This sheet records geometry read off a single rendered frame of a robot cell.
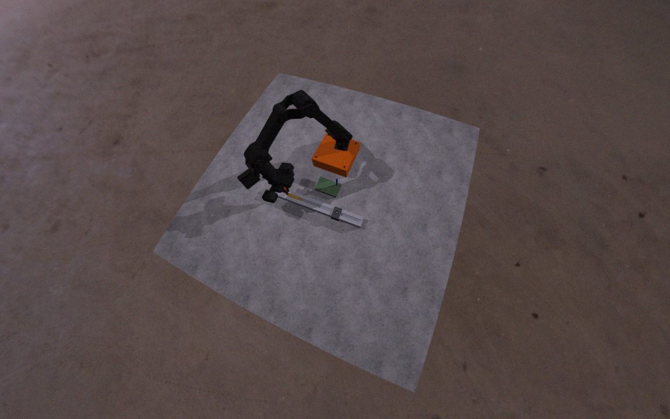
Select green tray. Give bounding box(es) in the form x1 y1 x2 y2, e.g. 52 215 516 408
315 177 341 197

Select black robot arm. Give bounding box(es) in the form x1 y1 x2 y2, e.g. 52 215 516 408
237 90 353 189

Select grey flat bar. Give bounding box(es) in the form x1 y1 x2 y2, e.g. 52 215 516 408
276 190 364 228

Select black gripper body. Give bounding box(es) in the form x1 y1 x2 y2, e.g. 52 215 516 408
262 162 294 203

